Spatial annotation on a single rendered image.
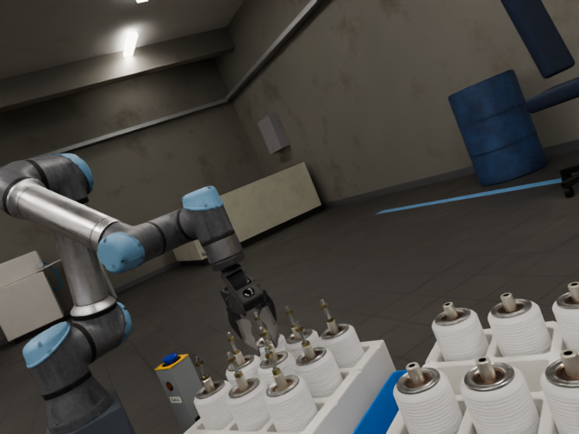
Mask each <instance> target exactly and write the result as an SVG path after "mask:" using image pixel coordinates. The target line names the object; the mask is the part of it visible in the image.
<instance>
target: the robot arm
mask: <svg viewBox="0 0 579 434"><path fill-rule="evenodd" d="M93 185H94V179H93V176H92V173H91V170H90V168H89V166H88V165H87V164H86V163H85V162H84V161H83V160H82V159H81V158H80V157H79V156H77V155H75V154H71V153H62V154H58V153H55V154H52V155H50V156H45V157H40V158H31V159H26V160H19V161H15V162H12V163H10V164H7V165H5V166H4V167H3V168H2V169H1V170H0V208H1V209H2V210H3V211H4V212H5V213H6V214H8V215H10V216H12V217H14V218H16V219H18V220H31V221H33V222H35V223H38V224H40V225H42V226H44V227H46V228H48V229H50V230H52V231H53V234H54V237H55V240H56V244H57V246H58V250H59V254H60V258H61V261H62V264H63V267H64V271H65V275H66V279H67V281H68V285H69V288H70V291H71V294H72V299H73V302H74V307H73V308H72V310H71V312H70V314H71V317H72V323H71V324H68V323H67V322H66V321H64V322H60V323H58V324H57V325H54V326H52V327H50V328H49V329H47V330H45V331H43V332H42V333H40V334H39V335H37V336H36V337H34V338H33V339H31V340H30V341H29V342H28V343H27V344H26V345H25V346H24V348H23V350H22V354H23V356H24V358H25V361H26V365H27V367H28V368H29V370H30V372H31V374H32V376H33V377H34V381H35V383H36V385H37V387H38V389H39V390H40V393H41V395H42V397H43V399H44V401H45V403H46V411H47V428H48V430H49V432H50V434H68V433H70V432H72V431H75V430H77V429H79V428H81V427H82V426H84V425H87V424H88V423H89V422H90V421H92V420H94V419H95V418H97V417H98V416H100V415H101V414H102V413H103V412H105V411H106V410H107V409H108V408H109V407H110V405H111V404H112V402H113V400H112V398H111V396H110V394H109V392H108V391H107V390H106V389H105V388H104V387H103V386H102V385H101V384H100V383H99V382H98V381H97V380H96V379H95V378H94V377H93V375H92V373H91V372H90V369H89V367H88V365H89V364H91V363H93V362H94V361H96V360H97V359H98V358H100V357H102V356H103V355H105V354H106V353H108V352H110V351H111V350H113V349H115V348H117V347H118V346H119V345H120V344H121V343H123V342H124V341H126V340H127V338H128V336H129V335H130V332H131V329H132V322H131V318H130V315H129V312H128V310H125V307H124V306H123V305H122V304H121V303H120V302H117V301H116V300H115V298H114V297H112V296H110V295H108V291H107V289H106V285H105V282H104V279H103V273H102V270H101V266H100V263H99V260H100V262H101V264H102V265H104V266H105V267H106V270H108V271H109V272H112V273H115V274H120V273H123V272H125V271H128V270H133V269H136V268H138V267H139V266H140V265H141V264H143V263H146V262H148V261H150V260H152V259H154V258H156V257H158V256H161V255H163V254H165V253H167V252H168V251H171V250H173V249H176V248H178V247H179V246H181V245H184V244H187V243H189V242H191V241H194V240H197V239H199V242H200V244H201V246H202V248H203V249H204V250H205V251H203V252H202V255H203V256H206V255H207V259H208V261H209V263H210V264H212V265H211V267H212V269H213V271H217V270H220V271H221V279H222V281H223V282H224V283H225V285H226V287H225V288H223V289H221V290H220V292H221V295H222V298H223V300H224V301H225V304H226V306H227V307H226V309H227V319H228V322H229V324H230V326H231V327H232V328H233V330H234V331H235V332H236V333H237V335H238V336H239V337H240V339H241V340H242V341H243V343H244V344H245V345H246V347H247V348H248V349H249V350H250V351H251V352H252V353H253V354H255V355H256V356H258V357H261V356H260V351H259V347H258V346H257V345H256V344H255V337H254V336H253V335H252V332H251V329H252V325H251V322H250V320H248V319H244V318H241V316H240V314H242V315H243V316H244V317H245V316H246V312H249V311H251V310H253V309H254V308H256V309H258V310H259V312H258V318H259V319H260V320H261V321H262V322H264V323H265V327H266V331H268V332H269V333H270V336H271V342H272V343H273V345H274V347H275V348H277V345H278V329H277V315H276V309H275V305H274V303H273V301H272V299H271V298H270V296H269V295H268V294H267V293H266V290H264V289H263V290H261V289H260V288H259V286H260V284H258V283H256V282H255V279H253V278H251V277H250V276H249V275H248V274H247V273H246V271H245V270H244V269H243V268H242V266H241V265H240V264H238V262H239V261H241V260H243V259H244V258H245V256H244V254H243V251H242V247H241V244H240V241H239V239H238V237H237V234H236V232H235V231H234V229H233V226H232V223H231V221H230V219H229V217H228V215H227V211H226V209H225V208H224V203H223V201H222V200H221V198H220V196H219V194H218V192H217V190H216V188H215V187H213V186H207V187H204V188H202V189H198V190H196V191H194V192H191V193H189V194H188V195H185V196H184V197H183V198H182V202H183V205H184V207H183V208H180V209H178V210H176V211H173V212H171V213H168V214H164V215H161V216H159V217H158V218H156V219H153V220H149V221H147V222H144V223H142V224H139V225H137V226H130V225H128V224H126V223H123V222H122V221H119V220H117V219H115V218H112V217H110V216H108V215H106V214H103V213H101V212H98V211H96V210H95V209H92V208H89V207H87V205H88V204H89V198H88V196H87V195H88V194H89V193H90V192H91V191H92V190H93V187H92V186H93ZM97 254H98V256H97ZM98 258H99V260H98Z"/></svg>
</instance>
